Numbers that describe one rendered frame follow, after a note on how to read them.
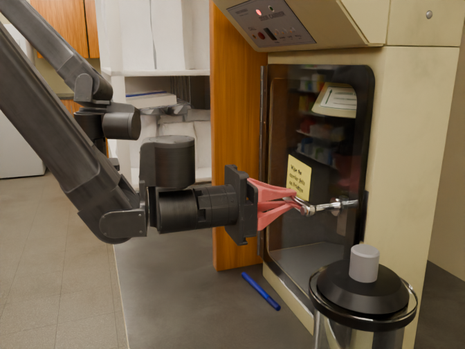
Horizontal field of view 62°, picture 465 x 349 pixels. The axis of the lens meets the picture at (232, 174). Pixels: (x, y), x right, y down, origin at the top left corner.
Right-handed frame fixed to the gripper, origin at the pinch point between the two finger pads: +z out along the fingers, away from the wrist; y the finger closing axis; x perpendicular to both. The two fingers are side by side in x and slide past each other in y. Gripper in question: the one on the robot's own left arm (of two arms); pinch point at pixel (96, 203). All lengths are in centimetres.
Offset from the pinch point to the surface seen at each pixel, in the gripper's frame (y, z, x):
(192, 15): 45, -47, 90
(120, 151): 10, 5, 70
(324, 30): 28, -34, -40
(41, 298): -36, 113, 150
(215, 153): 23.8, -11.7, -9.1
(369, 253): 25, -12, -55
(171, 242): 17.7, 15.9, 8.7
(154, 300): 9.2, 15.6, -16.0
